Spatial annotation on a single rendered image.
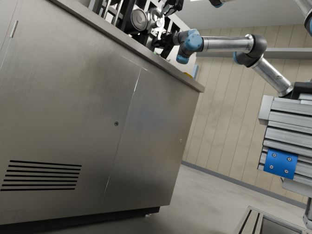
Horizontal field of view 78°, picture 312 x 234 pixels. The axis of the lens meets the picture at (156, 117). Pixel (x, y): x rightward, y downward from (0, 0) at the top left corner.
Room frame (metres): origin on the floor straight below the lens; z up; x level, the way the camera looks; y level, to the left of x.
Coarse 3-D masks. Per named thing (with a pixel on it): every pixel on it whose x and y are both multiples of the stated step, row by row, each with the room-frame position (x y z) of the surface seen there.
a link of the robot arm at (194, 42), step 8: (192, 40) 0.91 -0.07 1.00; (200, 40) 0.92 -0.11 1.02; (208, 40) 0.94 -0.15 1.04; (216, 40) 0.95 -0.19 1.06; (224, 40) 0.95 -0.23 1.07; (232, 40) 0.96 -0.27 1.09; (240, 40) 0.96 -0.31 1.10; (248, 40) 0.97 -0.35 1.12; (256, 40) 0.96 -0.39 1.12; (264, 40) 0.99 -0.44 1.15; (184, 48) 0.98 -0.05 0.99; (192, 48) 0.93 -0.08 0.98; (200, 48) 0.95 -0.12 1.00; (208, 48) 0.96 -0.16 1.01; (216, 48) 0.96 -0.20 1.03; (224, 48) 0.97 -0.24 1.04; (232, 48) 0.98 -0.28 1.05; (240, 48) 0.98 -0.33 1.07; (248, 48) 0.99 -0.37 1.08; (256, 48) 0.98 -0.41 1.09; (264, 48) 1.01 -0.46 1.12; (256, 56) 1.05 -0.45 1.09
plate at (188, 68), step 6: (78, 0) 1.21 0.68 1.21; (84, 0) 1.24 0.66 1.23; (90, 0) 1.26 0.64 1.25; (114, 6) 1.38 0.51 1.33; (108, 18) 1.36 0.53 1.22; (162, 30) 1.72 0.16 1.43; (156, 48) 1.71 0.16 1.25; (174, 48) 1.85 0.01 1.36; (174, 54) 1.87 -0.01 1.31; (192, 54) 2.05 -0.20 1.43; (174, 60) 1.89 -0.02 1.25; (192, 60) 2.07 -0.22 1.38; (180, 66) 1.96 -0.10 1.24; (186, 66) 2.02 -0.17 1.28; (192, 66) 2.09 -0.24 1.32
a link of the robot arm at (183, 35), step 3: (189, 30) 1.05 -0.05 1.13; (192, 30) 1.04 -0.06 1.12; (195, 30) 1.04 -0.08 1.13; (180, 33) 1.09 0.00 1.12; (183, 33) 1.07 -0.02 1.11; (186, 33) 1.06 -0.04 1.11; (189, 33) 1.04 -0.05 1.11; (192, 33) 1.03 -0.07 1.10; (198, 33) 1.06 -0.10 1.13; (180, 36) 1.09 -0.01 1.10; (183, 36) 1.07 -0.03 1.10; (186, 36) 1.06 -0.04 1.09; (180, 39) 1.10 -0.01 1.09; (183, 39) 1.06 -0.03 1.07; (180, 42) 1.11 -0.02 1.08
